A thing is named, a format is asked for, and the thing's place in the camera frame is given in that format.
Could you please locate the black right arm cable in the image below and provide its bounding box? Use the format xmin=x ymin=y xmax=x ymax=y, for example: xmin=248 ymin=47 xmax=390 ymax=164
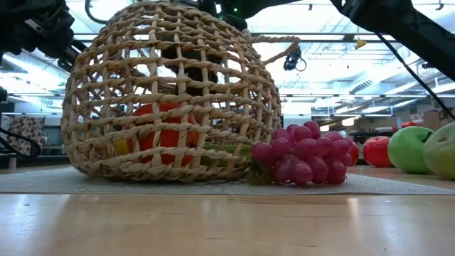
xmin=375 ymin=31 xmax=455 ymax=121

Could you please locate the green pear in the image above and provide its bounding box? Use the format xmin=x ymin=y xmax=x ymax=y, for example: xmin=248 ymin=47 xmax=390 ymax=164
xmin=422 ymin=122 xmax=455 ymax=181

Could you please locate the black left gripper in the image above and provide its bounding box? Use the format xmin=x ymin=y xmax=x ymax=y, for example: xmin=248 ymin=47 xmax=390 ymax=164
xmin=0 ymin=0 xmax=89 ymax=73

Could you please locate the cardboard box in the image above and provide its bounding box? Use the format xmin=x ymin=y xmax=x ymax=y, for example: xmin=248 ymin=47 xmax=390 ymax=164
xmin=422 ymin=108 xmax=449 ymax=131

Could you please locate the green pea pod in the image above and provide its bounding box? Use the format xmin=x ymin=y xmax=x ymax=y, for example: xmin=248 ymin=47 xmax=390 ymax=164
xmin=199 ymin=143 xmax=254 ymax=167

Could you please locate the purple grape bunch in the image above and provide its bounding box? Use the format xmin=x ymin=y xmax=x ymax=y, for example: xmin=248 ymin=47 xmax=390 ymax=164
xmin=250 ymin=120 xmax=356 ymax=186

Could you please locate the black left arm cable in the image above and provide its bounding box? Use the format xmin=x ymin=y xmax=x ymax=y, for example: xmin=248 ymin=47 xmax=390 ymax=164
xmin=0 ymin=127 xmax=43 ymax=159

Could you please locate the yellow bell pepper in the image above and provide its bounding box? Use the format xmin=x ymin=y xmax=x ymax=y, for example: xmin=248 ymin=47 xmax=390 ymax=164
xmin=110 ymin=137 xmax=132 ymax=158

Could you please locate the black hanging camera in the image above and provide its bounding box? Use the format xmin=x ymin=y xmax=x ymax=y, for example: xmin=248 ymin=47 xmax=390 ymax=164
xmin=282 ymin=46 xmax=307 ymax=73

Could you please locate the woven rope basket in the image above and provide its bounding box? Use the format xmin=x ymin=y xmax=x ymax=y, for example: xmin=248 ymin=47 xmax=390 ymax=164
xmin=59 ymin=0 xmax=301 ymax=183

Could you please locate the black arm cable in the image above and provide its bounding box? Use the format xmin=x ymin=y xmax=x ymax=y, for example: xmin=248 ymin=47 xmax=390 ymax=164
xmin=375 ymin=31 xmax=455 ymax=121
xmin=0 ymin=127 xmax=43 ymax=159

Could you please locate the grey woven placemat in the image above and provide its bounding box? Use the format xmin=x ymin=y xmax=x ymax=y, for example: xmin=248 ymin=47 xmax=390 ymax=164
xmin=0 ymin=166 xmax=455 ymax=196

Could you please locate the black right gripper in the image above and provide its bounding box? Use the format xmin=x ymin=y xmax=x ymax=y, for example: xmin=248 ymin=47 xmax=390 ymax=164
xmin=159 ymin=0 xmax=300 ymax=97

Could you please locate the green apple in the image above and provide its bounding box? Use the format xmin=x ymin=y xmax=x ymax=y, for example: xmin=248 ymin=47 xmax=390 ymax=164
xmin=387 ymin=125 xmax=435 ymax=175

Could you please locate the red container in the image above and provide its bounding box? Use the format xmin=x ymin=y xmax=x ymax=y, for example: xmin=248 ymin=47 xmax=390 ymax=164
xmin=392 ymin=122 xmax=420 ymax=133

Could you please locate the yellow hanging cord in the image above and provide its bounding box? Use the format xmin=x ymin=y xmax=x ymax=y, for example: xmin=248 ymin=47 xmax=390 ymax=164
xmin=355 ymin=26 xmax=368 ymax=50

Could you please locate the floral patterned cloth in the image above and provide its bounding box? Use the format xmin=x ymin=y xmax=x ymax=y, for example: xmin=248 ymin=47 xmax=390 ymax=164
xmin=6 ymin=116 xmax=46 ymax=156

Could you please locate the black metal table frame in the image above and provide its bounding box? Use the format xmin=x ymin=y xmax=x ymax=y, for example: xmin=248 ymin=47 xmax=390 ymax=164
xmin=0 ymin=154 xmax=72 ymax=168

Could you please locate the red bell pepper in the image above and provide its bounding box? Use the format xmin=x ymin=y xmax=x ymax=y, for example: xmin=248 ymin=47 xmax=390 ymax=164
xmin=127 ymin=102 xmax=201 ymax=167

